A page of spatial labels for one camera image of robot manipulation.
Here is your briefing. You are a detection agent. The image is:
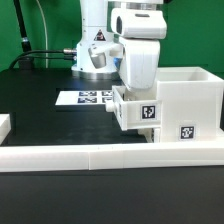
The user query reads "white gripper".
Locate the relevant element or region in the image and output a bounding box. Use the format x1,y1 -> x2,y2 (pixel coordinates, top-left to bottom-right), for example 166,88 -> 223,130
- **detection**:
119,38 -> 160,90

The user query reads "white drawer box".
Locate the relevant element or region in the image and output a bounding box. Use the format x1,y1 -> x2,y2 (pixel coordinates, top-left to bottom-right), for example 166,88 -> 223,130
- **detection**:
105,86 -> 161,131
138,128 -> 160,143

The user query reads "white drawer cabinet housing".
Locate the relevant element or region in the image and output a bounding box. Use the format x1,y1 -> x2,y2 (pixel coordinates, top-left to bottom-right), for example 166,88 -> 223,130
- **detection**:
154,67 -> 224,143

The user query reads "white front drawer box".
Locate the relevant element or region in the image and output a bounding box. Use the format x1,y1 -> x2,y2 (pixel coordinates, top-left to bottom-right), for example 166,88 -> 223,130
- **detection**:
138,128 -> 160,143

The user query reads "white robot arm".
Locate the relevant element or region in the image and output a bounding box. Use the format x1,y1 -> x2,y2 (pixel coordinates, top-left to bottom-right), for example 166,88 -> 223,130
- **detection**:
72,0 -> 167,91

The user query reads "fiducial marker sheet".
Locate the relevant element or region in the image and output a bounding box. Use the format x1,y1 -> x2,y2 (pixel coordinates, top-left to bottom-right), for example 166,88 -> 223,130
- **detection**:
56,90 -> 112,106

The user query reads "black pole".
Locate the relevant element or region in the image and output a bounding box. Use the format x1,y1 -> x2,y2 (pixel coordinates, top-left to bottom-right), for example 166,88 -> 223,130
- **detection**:
13,0 -> 31,52

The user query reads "white L-shaped border fence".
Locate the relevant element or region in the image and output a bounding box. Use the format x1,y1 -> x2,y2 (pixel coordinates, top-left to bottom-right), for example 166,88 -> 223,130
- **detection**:
0,114 -> 224,172

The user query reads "black cable with connector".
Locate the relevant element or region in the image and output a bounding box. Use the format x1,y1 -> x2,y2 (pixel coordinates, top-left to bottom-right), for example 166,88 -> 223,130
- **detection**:
8,48 -> 78,70

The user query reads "white cable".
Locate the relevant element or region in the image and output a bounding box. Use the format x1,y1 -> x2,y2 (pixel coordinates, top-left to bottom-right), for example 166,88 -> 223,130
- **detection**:
35,0 -> 50,69

